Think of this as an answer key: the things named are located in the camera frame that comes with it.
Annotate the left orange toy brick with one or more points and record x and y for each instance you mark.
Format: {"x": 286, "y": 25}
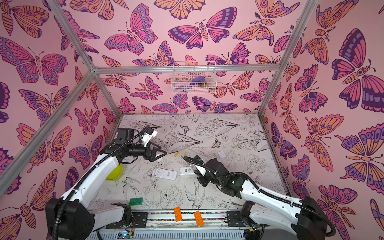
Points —
{"x": 178, "y": 214}

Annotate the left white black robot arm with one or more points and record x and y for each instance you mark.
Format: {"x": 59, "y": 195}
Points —
{"x": 68, "y": 217}

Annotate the small white remote control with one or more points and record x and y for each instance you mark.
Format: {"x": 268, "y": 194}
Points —
{"x": 186, "y": 171}

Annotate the right orange toy brick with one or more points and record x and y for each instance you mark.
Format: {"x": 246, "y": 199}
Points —
{"x": 199, "y": 219}

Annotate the white battery cover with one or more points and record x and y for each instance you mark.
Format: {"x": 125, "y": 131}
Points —
{"x": 222, "y": 154}

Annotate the green toy brick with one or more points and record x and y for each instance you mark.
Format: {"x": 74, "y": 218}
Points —
{"x": 136, "y": 201}

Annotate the purple object in basket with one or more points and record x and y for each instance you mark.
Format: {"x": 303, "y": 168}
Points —
{"x": 197, "y": 80}

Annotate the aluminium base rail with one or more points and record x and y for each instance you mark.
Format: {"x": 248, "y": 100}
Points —
{"x": 152, "y": 225}

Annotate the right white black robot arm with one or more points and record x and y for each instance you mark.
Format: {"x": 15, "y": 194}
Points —
{"x": 301, "y": 217}

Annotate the orange toy brick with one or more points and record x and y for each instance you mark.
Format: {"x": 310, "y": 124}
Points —
{"x": 199, "y": 219}
{"x": 178, "y": 214}

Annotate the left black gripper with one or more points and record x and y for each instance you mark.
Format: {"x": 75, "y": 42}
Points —
{"x": 151, "y": 157}

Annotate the white wire basket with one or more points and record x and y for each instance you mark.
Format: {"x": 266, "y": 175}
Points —
{"x": 192, "y": 77}

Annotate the lime green round object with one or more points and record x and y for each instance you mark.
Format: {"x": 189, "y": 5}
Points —
{"x": 115, "y": 174}

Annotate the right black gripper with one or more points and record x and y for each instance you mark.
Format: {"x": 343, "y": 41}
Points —
{"x": 202, "y": 177}

